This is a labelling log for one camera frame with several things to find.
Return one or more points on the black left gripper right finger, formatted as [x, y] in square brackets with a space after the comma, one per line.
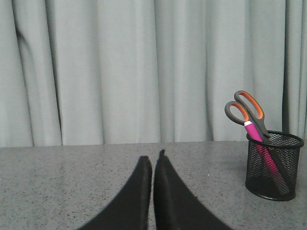
[175, 206]

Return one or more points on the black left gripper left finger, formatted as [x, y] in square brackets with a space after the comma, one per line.
[129, 208]

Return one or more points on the pink marker pen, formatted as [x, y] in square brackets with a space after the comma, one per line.
[264, 153]

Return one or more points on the grey orange scissors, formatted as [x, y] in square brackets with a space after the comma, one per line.
[246, 108]

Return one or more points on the black mesh pen holder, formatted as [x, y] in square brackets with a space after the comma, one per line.
[286, 147]

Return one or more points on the grey curtain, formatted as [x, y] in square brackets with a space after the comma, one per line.
[84, 72]

